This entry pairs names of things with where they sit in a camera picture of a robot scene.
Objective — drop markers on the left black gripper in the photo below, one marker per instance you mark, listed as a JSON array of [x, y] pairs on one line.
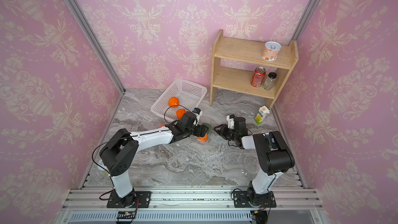
[[201, 127]]

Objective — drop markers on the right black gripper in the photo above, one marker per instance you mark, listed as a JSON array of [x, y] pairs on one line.
[[223, 131]]

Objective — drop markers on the peeled orange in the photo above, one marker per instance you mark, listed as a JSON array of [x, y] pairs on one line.
[[173, 102], [180, 113]]

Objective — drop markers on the container green fruit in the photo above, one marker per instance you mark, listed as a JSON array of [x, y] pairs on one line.
[[209, 127]]

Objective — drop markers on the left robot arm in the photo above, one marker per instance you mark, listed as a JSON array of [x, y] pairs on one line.
[[117, 154]]

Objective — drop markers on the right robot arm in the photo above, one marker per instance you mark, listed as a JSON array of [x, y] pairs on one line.
[[274, 156]]

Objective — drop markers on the green white juice carton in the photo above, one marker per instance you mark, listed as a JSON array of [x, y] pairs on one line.
[[261, 114]]

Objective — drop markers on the white plastic basket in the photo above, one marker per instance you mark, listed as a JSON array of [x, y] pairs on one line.
[[188, 95]]

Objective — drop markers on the glass spice jar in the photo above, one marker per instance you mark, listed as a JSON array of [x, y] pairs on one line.
[[270, 81]]

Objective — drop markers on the red soda can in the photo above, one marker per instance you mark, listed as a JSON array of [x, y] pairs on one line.
[[258, 77]]

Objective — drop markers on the white orange cup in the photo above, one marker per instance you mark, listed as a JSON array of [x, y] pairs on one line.
[[271, 50]]

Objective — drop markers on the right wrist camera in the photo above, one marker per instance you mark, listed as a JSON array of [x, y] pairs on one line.
[[231, 121]]

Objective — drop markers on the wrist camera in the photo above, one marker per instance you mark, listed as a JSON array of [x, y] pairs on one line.
[[231, 121], [198, 113]]

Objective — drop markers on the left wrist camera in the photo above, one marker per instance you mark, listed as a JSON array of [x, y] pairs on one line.
[[198, 113]]

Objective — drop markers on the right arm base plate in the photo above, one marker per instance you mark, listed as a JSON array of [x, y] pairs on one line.
[[246, 199]]

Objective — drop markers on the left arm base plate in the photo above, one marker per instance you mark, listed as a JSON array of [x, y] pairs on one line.
[[135, 199]]

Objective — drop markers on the aluminium frame rail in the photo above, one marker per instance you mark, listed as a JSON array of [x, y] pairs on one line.
[[192, 205]]

